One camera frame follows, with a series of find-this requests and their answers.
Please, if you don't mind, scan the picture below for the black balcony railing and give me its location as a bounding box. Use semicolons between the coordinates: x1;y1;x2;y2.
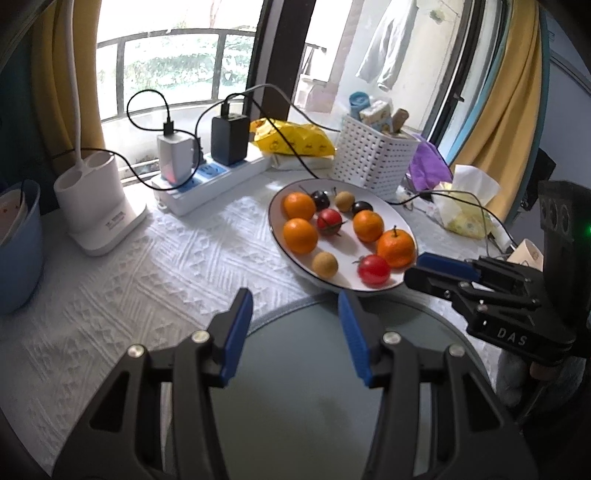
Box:
95;28;328;123

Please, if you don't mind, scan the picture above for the hanging grey garment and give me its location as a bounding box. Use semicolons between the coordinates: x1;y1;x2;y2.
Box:
355;0;419;92

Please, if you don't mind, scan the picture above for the printed tissue pack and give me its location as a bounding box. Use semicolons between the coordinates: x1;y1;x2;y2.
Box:
359;100;394;134

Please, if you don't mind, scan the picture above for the white charger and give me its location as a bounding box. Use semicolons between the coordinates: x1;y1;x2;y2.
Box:
157;133;195;184

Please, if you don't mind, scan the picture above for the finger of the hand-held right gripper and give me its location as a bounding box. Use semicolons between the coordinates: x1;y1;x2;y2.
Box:
418;251;543;296
404;268;541;324

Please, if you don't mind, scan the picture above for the teal curtain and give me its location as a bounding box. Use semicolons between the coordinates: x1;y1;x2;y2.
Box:
0;46;38;190

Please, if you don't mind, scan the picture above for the black charger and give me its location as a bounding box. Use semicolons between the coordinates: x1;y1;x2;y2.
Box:
211;115;250;166

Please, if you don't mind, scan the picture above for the yellow-green tissue pack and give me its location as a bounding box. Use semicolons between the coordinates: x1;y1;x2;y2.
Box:
434;164;502;238

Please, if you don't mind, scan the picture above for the white textured tablecloth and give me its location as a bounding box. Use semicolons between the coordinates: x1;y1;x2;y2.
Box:
0;175;518;476

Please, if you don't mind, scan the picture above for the white bowl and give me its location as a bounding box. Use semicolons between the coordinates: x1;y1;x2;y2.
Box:
0;187;29;247

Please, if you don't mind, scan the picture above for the purple cloth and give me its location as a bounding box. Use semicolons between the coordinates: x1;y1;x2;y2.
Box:
406;134;454;192

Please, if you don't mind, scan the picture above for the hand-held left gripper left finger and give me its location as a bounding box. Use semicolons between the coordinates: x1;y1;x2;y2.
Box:
52;287;254;480

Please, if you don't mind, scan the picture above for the white plate with dark rim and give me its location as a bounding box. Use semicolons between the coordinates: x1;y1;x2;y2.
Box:
268;178;419;292

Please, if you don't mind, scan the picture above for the yellow packet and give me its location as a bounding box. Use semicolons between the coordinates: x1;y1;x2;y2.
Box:
249;117;337;156

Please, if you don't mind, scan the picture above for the white perforated basket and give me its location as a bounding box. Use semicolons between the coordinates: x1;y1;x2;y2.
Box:
331;114;419;201

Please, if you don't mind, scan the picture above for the pale cardboard box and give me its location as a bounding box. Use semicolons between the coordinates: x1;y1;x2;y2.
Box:
294;74;331;114

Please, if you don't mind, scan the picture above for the person's right hand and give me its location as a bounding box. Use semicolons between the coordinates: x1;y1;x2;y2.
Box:
529;362;561;381

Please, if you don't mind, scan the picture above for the black cable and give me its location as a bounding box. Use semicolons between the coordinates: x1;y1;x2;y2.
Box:
196;84;324;178
46;89;188;191
385;189;517;250

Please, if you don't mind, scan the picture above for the red cherry tomato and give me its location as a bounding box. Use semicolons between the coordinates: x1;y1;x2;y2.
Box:
316;209;343;237
353;255;391;286

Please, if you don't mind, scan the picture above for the beige paper cup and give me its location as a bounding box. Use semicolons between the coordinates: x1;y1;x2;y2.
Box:
507;237;546;273

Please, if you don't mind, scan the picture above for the dark window pillar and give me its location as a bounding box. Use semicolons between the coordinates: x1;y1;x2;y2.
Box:
249;0;354;121

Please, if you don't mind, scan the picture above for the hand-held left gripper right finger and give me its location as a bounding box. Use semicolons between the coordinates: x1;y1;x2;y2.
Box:
337;291;540;480

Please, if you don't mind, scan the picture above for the grey round plate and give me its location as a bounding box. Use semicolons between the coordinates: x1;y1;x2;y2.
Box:
159;292;504;480

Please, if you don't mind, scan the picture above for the white power strip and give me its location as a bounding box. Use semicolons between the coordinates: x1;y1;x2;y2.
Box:
151;152;272;217

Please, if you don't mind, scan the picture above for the white desk lamp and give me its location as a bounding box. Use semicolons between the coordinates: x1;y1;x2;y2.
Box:
53;0;148;257

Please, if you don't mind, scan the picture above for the blue bowl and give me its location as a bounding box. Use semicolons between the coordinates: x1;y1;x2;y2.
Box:
0;179;45;316

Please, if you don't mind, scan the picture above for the orange mandarin with stem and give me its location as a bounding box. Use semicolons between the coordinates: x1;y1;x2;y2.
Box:
377;225;415;269

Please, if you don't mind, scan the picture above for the yellow curtain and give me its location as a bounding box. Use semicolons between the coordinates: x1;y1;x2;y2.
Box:
30;0;107;155
455;0;543;185

